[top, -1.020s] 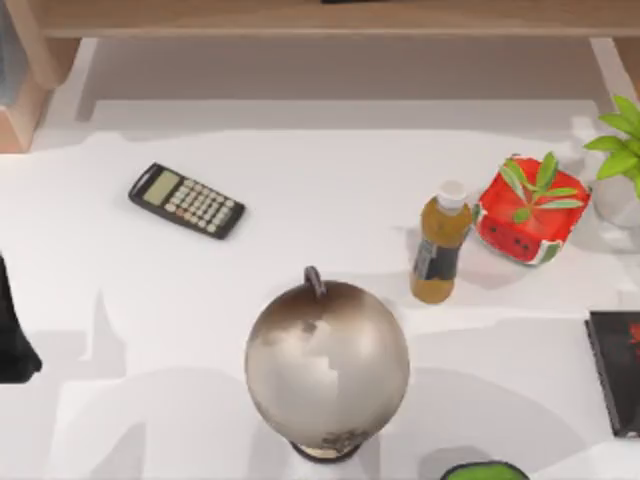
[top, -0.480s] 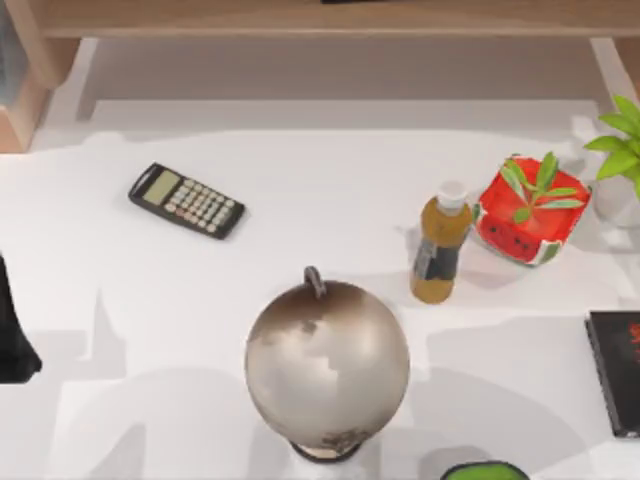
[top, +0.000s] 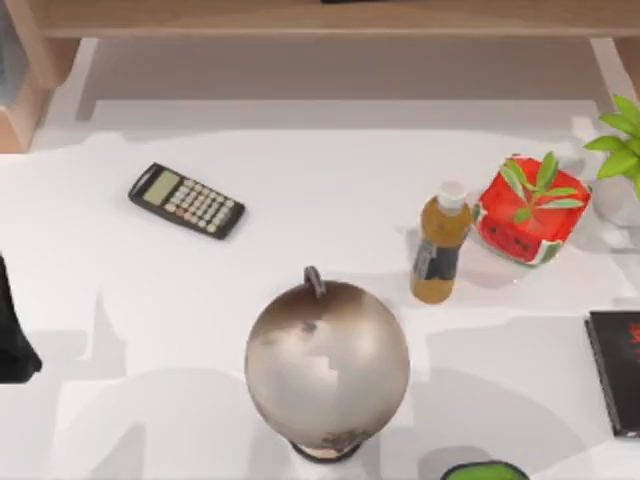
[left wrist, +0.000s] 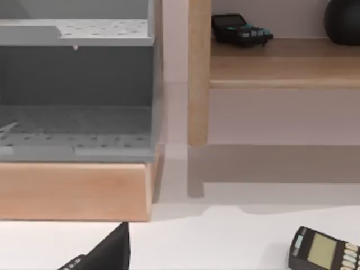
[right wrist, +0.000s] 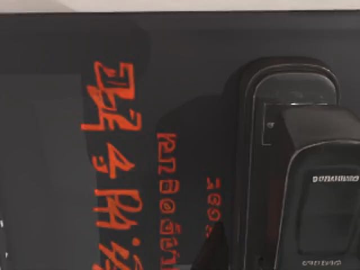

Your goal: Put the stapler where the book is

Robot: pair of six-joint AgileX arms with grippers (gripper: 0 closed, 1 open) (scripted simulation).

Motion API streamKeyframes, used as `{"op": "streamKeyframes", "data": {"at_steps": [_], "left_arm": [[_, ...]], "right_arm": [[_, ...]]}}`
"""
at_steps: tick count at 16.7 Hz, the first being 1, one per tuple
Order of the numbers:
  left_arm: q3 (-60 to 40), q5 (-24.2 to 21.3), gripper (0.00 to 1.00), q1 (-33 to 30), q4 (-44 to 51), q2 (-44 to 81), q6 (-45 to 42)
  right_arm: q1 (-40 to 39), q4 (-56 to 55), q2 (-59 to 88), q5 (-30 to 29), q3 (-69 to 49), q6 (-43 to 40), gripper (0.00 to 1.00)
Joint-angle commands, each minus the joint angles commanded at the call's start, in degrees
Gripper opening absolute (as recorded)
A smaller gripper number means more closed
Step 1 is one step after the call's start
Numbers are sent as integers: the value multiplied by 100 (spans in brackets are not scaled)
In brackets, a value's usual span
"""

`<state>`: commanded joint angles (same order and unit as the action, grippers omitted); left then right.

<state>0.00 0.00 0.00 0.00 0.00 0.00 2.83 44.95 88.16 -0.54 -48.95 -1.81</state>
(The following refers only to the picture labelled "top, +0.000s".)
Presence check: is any amber tea bottle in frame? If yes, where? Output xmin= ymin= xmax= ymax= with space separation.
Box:
xmin=409 ymin=180 xmax=474 ymax=306

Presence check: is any brown globe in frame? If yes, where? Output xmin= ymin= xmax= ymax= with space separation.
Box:
xmin=243 ymin=265 xmax=412 ymax=464

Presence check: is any black calculator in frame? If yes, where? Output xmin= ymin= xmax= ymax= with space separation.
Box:
xmin=127 ymin=161 xmax=247 ymax=242

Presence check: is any red watermelon plant pot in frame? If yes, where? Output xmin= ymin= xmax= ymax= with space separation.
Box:
xmin=472 ymin=150 xmax=593 ymax=269

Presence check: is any wooden shelf unit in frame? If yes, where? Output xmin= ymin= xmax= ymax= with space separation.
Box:
xmin=0 ymin=0 xmax=640 ymax=155

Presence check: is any green round object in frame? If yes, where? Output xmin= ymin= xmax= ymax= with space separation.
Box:
xmin=437 ymin=461 xmax=530 ymax=480

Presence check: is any green plant in white pot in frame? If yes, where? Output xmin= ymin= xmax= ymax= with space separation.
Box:
xmin=582 ymin=93 xmax=640 ymax=226

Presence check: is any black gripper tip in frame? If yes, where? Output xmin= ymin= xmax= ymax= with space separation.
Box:
xmin=0 ymin=254 xmax=44 ymax=385

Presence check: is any black book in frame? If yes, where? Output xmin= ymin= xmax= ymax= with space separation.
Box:
xmin=583 ymin=309 xmax=640 ymax=437

